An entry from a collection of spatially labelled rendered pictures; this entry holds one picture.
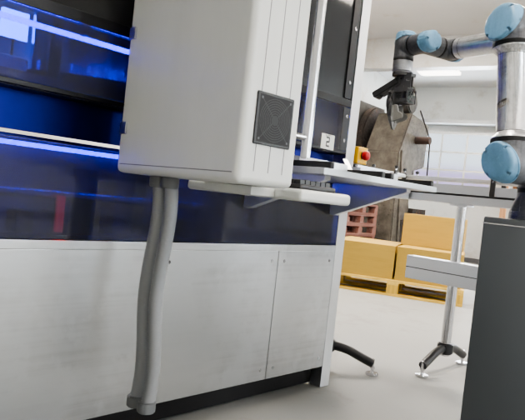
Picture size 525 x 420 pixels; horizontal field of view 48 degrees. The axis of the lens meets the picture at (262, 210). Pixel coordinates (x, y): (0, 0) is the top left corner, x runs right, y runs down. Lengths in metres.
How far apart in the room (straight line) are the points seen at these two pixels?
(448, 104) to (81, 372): 10.02
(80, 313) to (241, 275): 0.62
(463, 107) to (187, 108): 9.93
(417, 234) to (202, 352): 4.05
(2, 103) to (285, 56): 0.74
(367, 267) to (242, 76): 4.34
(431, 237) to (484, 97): 5.65
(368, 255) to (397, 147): 3.40
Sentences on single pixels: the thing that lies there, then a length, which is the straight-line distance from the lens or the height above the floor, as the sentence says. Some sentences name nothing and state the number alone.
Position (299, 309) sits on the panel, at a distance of 2.38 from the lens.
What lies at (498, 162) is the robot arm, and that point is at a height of 0.95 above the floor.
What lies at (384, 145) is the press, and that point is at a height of 1.68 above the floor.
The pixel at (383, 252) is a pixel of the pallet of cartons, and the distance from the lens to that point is 5.50.
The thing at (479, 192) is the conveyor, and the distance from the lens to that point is 3.04.
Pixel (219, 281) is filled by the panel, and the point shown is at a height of 0.47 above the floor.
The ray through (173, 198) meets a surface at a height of 0.75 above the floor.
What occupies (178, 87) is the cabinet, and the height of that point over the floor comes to 1.02.
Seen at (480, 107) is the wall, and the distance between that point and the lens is 11.15.
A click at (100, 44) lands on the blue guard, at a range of 1.73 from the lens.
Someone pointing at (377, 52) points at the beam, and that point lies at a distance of 8.48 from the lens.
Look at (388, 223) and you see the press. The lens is 8.63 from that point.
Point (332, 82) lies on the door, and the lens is 2.44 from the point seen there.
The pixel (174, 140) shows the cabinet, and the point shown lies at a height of 0.89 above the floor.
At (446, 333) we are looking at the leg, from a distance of 3.17.
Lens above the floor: 0.78
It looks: 1 degrees down
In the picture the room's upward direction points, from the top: 6 degrees clockwise
